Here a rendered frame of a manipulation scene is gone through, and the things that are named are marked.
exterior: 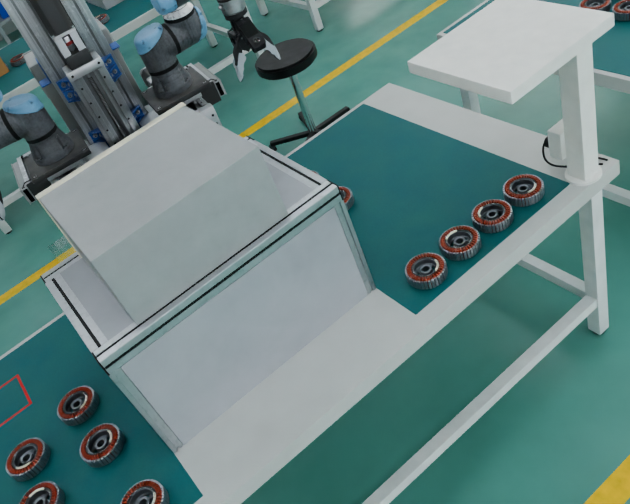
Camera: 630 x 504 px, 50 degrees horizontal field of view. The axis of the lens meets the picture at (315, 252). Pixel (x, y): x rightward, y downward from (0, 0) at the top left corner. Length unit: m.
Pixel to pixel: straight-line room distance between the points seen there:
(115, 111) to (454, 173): 1.30
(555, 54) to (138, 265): 1.06
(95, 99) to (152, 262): 1.28
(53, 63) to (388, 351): 1.63
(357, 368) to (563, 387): 0.99
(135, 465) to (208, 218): 0.67
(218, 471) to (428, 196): 1.02
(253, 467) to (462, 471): 0.92
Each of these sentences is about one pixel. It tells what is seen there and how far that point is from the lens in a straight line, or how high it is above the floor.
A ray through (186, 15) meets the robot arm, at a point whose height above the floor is 1.26.
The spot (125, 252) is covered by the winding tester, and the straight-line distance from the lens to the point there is 1.46.
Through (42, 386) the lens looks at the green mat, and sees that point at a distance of 2.20.
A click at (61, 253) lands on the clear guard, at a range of 2.03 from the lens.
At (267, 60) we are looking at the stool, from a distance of 3.76.
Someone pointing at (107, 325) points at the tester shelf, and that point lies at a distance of 1.61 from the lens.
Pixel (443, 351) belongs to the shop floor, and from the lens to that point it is 2.66.
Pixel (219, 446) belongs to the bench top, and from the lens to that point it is 1.73.
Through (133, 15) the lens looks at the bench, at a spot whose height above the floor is 0.75.
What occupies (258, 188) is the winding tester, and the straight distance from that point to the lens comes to 1.55.
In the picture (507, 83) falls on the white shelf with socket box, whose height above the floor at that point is 1.21.
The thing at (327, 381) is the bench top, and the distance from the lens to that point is 1.72.
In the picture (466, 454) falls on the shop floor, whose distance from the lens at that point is 2.40.
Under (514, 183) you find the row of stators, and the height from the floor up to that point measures 0.78.
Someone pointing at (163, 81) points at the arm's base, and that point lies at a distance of 2.60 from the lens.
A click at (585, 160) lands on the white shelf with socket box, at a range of 2.02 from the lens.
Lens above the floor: 2.06
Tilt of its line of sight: 40 degrees down
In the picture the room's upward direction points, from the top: 23 degrees counter-clockwise
